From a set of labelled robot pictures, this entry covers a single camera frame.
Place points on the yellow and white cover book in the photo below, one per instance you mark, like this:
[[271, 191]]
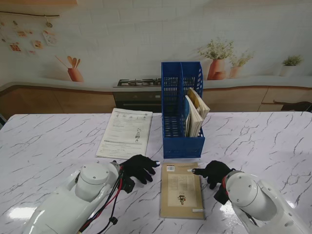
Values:
[[201, 104]]

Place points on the white printed worksheet booklet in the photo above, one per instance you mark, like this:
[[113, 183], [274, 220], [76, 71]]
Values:
[[124, 131]]

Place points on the blue plastic file holder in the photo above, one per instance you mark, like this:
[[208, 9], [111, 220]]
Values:
[[182, 146]]

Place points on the gas hob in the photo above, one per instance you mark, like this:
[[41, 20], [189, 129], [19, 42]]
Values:
[[139, 83]]

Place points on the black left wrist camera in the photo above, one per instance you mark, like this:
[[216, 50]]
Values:
[[128, 185]]

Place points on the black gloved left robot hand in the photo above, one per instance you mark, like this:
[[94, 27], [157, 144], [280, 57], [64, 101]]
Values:
[[141, 168]]

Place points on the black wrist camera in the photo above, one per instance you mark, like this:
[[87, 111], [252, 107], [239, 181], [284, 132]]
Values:
[[128, 185], [221, 196]]

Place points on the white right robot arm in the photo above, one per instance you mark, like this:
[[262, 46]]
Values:
[[253, 197]]

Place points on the beige cover book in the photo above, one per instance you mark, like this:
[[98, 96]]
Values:
[[181, 192]]

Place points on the wooden hanging rail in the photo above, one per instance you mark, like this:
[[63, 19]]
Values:
[[29, 14]]

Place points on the hanging white note card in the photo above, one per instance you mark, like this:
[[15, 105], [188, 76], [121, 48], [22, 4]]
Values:
[[50, 37]]

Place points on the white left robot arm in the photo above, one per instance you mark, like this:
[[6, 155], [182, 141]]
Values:
[[80, 195]]

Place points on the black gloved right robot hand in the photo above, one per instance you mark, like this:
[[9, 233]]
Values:
[[217, 171]]

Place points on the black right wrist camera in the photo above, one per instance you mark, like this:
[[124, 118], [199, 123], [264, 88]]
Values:
[[221, 196]]

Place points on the light blue cover book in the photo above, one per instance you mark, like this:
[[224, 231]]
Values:
[[193, 124]]

